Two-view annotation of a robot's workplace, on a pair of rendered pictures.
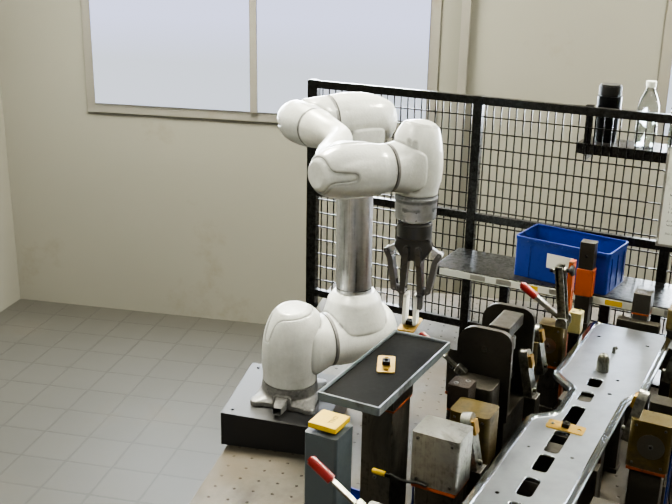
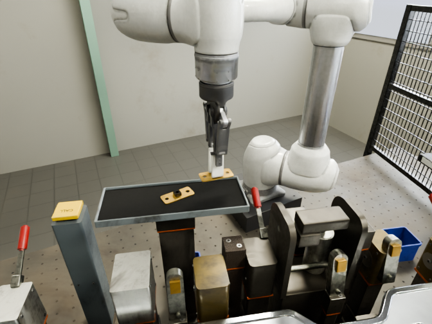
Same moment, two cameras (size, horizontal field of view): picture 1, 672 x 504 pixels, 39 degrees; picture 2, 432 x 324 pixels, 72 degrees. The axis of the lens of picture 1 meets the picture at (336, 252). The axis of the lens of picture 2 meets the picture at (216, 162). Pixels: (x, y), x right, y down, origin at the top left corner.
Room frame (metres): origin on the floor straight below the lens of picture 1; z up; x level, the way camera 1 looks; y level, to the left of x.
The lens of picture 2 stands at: (1.54, -0.67, 1.63)
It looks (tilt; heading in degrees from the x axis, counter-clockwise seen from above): 31 degrees down; 53
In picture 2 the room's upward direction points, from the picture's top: straight up
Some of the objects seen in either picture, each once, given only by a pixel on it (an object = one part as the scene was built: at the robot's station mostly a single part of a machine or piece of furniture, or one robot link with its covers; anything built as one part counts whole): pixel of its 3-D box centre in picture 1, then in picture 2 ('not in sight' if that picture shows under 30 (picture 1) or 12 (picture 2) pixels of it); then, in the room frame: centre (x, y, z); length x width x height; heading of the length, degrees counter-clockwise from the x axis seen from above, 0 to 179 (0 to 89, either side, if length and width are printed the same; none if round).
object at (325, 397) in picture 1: (387, 369); (173, 198); (1.83, -0.12, 1.16); 0.37 x 0.14 x 0.02; 152
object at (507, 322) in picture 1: (491, 409); (303, 278); (2.06, -0.39, 0.95); 0.18 x 0.13 x 0.49; 152
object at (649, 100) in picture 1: (647, 113); not in sight; (2.90, -0.95, 1.53); 0.07 x 0.07 x 0.20
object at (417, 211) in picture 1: (415, 206); (216, 66); (1.93, -0.17, 1.49); 0.09 x 0.09 x 0.06
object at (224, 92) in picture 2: (414, 239); (216, 100); (1.92, -0.17, 1.42); 0.08 x 0.07 x 0.09; 71
